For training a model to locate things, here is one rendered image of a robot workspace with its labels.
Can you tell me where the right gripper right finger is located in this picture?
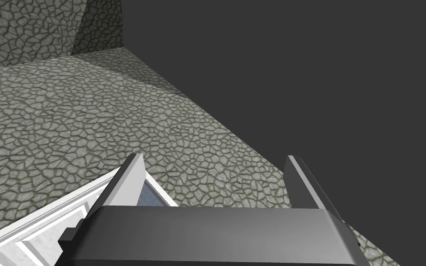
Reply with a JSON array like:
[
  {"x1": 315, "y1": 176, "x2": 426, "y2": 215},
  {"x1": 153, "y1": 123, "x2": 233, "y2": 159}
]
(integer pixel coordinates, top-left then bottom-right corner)
[{"x1": 283, "y1": 155, "x2": 344, "y2": 222}]

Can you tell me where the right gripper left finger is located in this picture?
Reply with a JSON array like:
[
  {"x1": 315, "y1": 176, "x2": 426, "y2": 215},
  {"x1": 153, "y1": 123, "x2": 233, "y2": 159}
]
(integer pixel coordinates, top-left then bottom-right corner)
[{"x1": 90, "y1": 153, "x2": 147, "y2": 216}]

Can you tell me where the white panelled cabinet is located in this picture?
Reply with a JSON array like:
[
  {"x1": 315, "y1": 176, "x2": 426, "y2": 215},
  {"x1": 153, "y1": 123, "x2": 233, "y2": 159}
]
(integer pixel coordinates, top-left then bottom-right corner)
[{"x1": 0, "y1": 166, "x2": 179, "y2": 266}]

